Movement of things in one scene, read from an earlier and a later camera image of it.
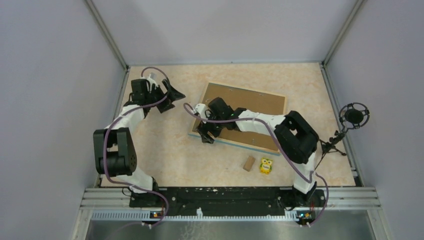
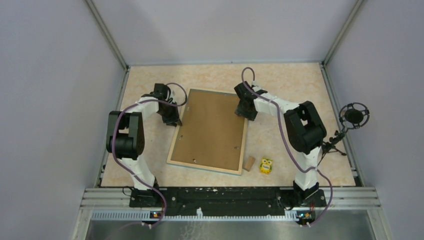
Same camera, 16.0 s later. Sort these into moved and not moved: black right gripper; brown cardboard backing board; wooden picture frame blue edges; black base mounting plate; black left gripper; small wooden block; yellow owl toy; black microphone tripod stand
Moved: brown cardboard backing board; black right gripper; black left gripper; wooden picture frame blue edges
Not moved: black base mounting plate; black microphone tripod stand; yellow owl toy; small wooden block
